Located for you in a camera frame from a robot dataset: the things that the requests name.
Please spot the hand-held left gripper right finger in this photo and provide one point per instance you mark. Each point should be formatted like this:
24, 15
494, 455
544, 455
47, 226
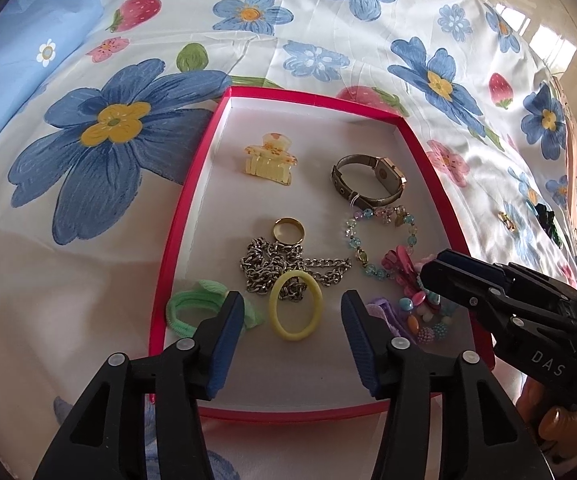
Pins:
363, 350

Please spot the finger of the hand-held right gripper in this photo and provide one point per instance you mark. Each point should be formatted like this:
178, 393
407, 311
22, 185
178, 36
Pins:
453, 285
473, 265

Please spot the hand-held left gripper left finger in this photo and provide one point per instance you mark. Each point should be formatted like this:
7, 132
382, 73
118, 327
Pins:
226, 350

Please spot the pink bow hair clip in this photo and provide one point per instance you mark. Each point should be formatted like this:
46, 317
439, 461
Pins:
398, 265

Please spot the grey wrist watch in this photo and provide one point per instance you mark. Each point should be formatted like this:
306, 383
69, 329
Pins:
388, 175

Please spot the red-edged white tray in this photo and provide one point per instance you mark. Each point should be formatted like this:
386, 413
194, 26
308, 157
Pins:
248, 210

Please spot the yellow hair claw clip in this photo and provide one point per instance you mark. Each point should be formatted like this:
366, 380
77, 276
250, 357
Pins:
268, 160

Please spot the person's right hand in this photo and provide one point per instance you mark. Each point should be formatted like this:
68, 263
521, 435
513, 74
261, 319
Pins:
563, 422

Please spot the black scrunchie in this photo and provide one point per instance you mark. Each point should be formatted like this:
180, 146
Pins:
548, 220

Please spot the floral bed sheet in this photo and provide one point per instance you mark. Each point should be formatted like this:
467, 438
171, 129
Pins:
93, 185

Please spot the light blue pillow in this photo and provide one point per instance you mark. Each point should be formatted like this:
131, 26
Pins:
13, 60

